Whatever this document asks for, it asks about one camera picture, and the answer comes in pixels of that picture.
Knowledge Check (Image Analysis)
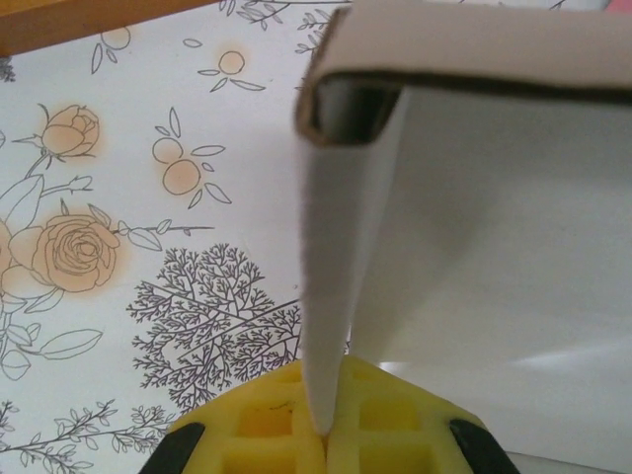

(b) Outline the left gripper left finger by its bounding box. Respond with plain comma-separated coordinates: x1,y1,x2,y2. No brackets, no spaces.
140,358,328,474

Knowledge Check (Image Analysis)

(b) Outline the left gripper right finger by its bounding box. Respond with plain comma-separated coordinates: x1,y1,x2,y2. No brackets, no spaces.
325,356,514,474

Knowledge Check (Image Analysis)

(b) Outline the white paper box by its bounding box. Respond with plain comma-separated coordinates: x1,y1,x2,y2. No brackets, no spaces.
291,0,632,458

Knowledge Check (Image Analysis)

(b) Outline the floral table cover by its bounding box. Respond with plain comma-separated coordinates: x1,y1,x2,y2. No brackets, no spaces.
0,0,356,474

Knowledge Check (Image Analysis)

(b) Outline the gold wire rack wooden base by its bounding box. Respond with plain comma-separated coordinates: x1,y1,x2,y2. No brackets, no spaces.
0,0,221,56

